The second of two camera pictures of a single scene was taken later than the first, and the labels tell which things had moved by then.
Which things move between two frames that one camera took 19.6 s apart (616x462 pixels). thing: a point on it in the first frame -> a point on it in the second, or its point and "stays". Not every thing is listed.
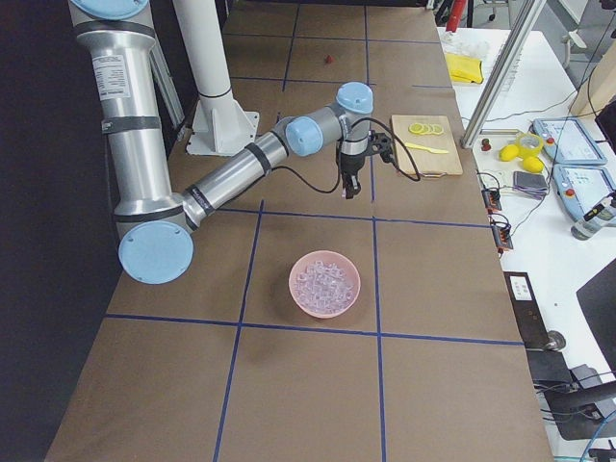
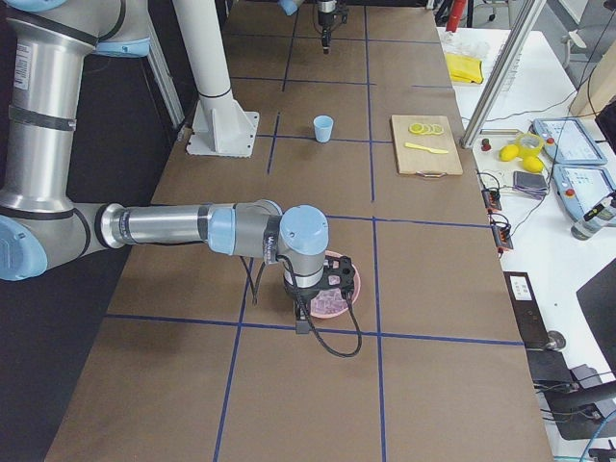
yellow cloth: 461,68 stays
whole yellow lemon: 508,152 stays
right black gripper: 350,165 -> 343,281
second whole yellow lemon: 533,165 stays
